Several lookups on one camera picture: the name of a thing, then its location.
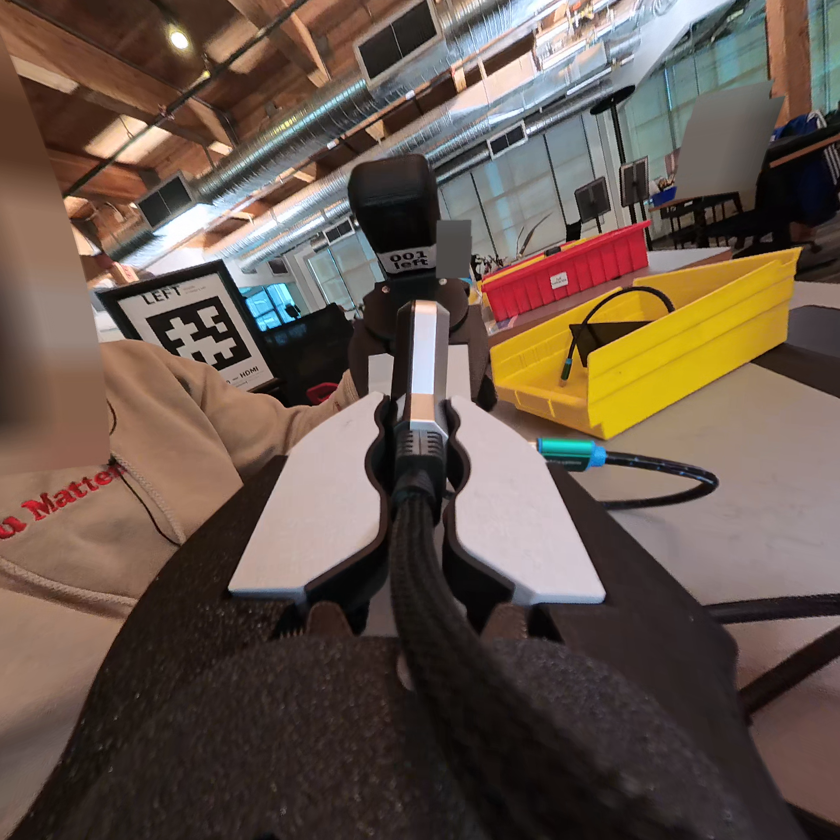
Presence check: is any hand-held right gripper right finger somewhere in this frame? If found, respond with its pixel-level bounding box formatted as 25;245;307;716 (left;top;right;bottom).
445;395;606;606

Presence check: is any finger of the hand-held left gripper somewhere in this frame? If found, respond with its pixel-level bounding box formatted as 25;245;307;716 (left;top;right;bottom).
366;353;396;401

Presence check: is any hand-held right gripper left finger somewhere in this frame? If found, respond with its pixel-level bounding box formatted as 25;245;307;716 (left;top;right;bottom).
227;392;392;605

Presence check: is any green plug braided hdmi cable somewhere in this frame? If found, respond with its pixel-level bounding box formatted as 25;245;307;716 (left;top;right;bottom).
537;436;840;626

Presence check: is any black braided hub cable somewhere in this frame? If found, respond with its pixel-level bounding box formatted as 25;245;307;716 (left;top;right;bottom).
388;425;840;840

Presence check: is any thin black cable green plug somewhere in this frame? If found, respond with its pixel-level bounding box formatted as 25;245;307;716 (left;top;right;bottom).
560;285;677;387

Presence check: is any yellow plastic bin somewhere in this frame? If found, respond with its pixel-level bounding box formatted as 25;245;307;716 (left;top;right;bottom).
489;246;803;441

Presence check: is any black monitor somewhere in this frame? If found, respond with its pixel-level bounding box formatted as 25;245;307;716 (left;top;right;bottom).
261;303;358;406

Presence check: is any rectangular air vent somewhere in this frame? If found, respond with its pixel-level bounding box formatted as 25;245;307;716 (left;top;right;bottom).
487;121;528;157
134;172;198;227
354;0;444;83

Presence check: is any framed marker sign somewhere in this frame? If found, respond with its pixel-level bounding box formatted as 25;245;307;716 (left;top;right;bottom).
95;259;277;395

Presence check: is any black tablet on pole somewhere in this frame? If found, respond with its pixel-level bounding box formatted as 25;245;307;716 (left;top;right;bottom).
619;155;652;227
574;176;613;227

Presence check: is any black bin divider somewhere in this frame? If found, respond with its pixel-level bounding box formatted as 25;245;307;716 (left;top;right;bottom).
567;320;657;368

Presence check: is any long red bin white label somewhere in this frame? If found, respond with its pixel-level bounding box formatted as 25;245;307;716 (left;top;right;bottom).
481;221;652;324

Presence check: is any black floor lamp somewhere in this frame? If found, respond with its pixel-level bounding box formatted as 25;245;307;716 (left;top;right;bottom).
589;84;639;191

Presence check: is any person's beige hoodie torso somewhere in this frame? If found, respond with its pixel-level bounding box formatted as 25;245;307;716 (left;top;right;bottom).
0;453;245;840

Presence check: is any silver air duct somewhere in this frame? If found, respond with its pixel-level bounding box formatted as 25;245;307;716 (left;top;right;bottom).
98;0;546;263

